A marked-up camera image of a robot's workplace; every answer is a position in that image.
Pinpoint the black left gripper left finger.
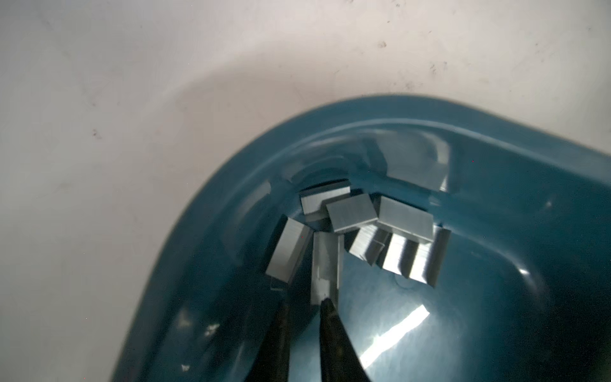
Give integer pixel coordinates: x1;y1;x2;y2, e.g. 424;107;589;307
245;300;291;382

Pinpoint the teal plastic tray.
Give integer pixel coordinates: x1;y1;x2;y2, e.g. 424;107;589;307
111;95;610;381

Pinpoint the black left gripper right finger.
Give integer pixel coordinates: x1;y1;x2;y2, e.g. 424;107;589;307
319;299;370;382

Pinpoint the staple strip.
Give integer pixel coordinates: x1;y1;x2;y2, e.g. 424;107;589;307
376;226;452;288
310;232;345;308
326;194;378;234
347;224;391;266
374;196;434;244
299;180;351;215
266;218;313;284

